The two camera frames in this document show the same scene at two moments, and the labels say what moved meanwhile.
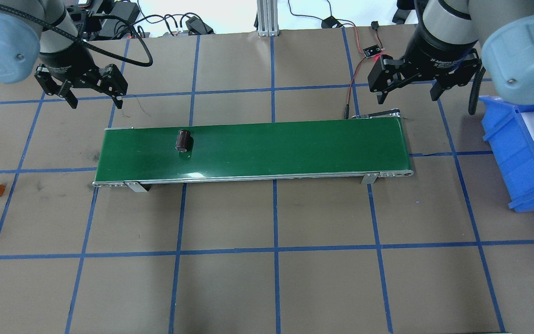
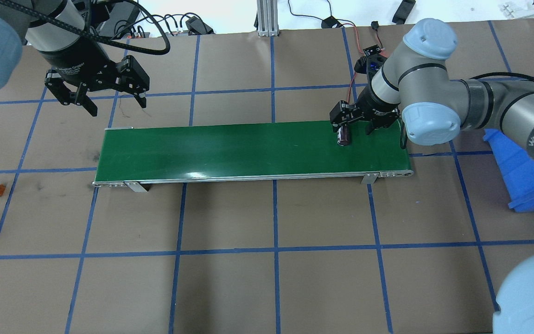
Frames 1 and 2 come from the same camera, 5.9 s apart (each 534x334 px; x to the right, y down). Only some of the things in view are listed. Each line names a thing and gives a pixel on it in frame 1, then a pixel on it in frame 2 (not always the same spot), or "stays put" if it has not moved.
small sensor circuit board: [371, 50] stays put
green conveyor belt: [360, 149] stays put
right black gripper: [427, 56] → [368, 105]
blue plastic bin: [527, 142] stays put
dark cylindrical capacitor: [185, 141] → [343, 136]
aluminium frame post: [267, 18] stays put
